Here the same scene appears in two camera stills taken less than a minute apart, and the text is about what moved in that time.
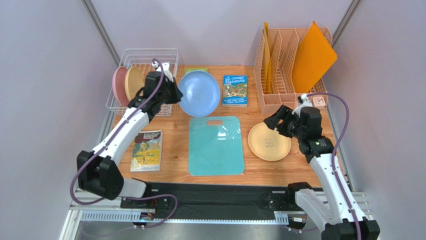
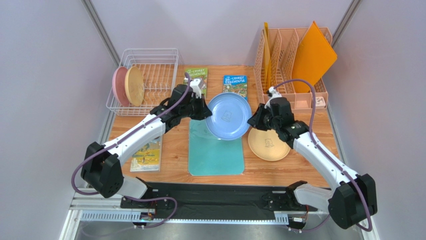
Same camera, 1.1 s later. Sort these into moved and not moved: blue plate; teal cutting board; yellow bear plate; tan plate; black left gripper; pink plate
Moved: blue plate; black left gripper
Not moved: yellow bear plate; teal cutting board; tan plate; pink plate
